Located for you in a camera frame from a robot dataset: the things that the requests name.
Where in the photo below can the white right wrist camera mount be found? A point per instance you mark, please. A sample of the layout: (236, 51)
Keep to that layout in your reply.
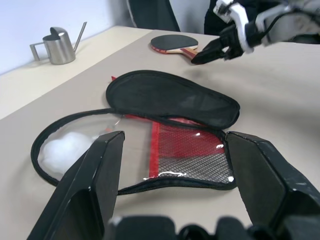
(238, 15)

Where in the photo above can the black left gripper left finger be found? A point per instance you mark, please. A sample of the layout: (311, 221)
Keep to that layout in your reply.
(97, 175)

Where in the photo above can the black office chair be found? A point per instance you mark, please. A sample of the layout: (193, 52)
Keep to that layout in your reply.
(155, 12)

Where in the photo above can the steel watering can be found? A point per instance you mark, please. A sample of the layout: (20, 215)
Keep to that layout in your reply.
(60, 50)

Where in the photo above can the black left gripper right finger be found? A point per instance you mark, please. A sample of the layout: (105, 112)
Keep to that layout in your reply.
(265, 175)

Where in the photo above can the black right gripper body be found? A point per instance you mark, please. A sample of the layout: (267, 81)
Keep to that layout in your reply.
(233, 46)

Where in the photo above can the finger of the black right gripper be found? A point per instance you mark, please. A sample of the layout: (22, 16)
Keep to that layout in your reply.
(208, 59)
(208, 48)

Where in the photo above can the black red paddle case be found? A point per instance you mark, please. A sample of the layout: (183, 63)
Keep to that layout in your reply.
(162, 92)

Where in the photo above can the black robot torso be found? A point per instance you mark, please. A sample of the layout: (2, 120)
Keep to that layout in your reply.
(212, 17)

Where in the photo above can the black rubber table tennis paddle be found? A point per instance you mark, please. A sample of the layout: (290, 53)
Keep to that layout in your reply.
(170, 41)

